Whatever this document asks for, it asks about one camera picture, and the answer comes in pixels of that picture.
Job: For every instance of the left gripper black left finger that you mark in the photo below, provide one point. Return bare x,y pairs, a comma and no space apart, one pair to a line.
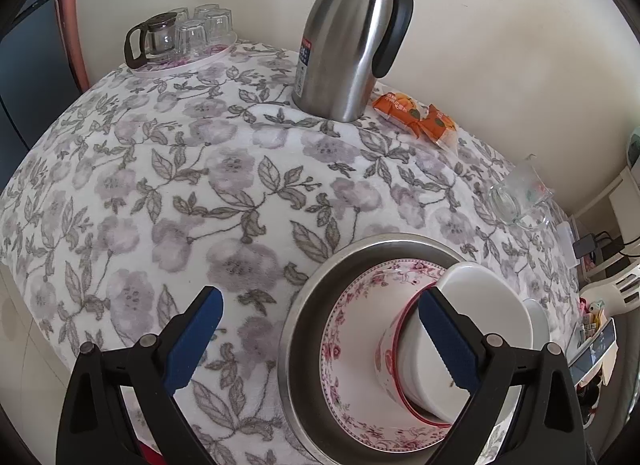
118,397

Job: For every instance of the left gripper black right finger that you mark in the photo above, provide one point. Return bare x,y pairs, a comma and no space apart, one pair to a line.
546,426

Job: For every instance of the white square deep bowl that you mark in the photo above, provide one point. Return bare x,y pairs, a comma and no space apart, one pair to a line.
491,304

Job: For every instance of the strawberry pattern red-rim bowl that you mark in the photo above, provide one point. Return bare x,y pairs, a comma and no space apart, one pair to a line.
395,361

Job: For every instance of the pink floral round plate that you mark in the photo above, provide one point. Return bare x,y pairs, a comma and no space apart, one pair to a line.
347,372

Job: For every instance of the large stainless steel basin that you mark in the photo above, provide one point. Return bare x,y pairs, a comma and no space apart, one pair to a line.
300,390

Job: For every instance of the small white floral bowl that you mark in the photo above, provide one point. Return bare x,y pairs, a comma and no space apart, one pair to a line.
540,324

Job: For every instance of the red embroidered cloth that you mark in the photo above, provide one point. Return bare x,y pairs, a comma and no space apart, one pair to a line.
151,456

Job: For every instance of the white side shelf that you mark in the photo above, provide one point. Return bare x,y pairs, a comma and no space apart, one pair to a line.
609,269

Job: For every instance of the black power adapter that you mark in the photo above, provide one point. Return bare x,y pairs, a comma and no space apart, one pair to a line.
585,245

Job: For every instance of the white power strip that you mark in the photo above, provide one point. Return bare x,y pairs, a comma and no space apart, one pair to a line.
565,242

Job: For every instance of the clear glass mug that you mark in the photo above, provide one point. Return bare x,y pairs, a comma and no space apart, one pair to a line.
521,198

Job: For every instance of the floral grey white tablecloth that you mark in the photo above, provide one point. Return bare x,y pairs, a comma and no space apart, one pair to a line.
143,191

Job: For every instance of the orange snack packet right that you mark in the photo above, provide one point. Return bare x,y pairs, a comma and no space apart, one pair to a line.
439,128

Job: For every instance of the orange snack packet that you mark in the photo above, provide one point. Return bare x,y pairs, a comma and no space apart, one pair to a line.
397,108
439,128

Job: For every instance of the dark blue cabinet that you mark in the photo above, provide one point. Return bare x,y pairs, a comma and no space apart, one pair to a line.
37,82

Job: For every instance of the orange snack packet left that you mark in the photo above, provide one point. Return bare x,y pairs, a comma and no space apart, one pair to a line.
397,108

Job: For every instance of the upturned clear drinking glass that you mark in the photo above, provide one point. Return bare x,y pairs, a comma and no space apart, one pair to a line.
191,38
218,23

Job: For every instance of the pink rolled mat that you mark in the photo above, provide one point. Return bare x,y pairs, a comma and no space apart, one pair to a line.
66,13

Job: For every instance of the stainless steel thermos jug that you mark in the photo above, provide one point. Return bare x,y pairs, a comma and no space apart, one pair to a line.
346,47

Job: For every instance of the glass teapot black handle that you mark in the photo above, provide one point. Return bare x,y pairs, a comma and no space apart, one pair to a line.
157,40

